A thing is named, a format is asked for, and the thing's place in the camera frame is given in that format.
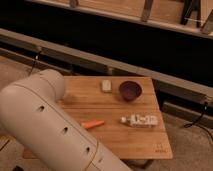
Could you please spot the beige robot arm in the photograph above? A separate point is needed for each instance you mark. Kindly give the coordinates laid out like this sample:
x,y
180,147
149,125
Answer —
x,y
29,112

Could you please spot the dark purple bowl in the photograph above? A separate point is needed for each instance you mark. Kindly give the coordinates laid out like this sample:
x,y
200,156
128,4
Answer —
x,y
130,90

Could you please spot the orange toy carrot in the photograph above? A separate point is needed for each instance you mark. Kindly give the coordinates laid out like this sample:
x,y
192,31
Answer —
x,y
92,124

